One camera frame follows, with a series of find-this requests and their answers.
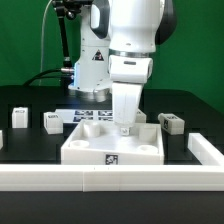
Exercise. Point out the white U-shaped fence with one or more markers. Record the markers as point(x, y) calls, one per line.
point(111, 178)

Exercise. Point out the black camera stand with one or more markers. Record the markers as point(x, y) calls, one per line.
point(67, 9)

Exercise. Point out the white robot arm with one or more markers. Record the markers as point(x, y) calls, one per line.
point(118, 38)

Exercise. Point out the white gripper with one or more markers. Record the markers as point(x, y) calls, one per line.
point(128, 76)

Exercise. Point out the white square tabletop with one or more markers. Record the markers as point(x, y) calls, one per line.
point(101, 143)

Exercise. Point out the tag marker sheet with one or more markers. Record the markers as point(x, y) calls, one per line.
point(70, 116)

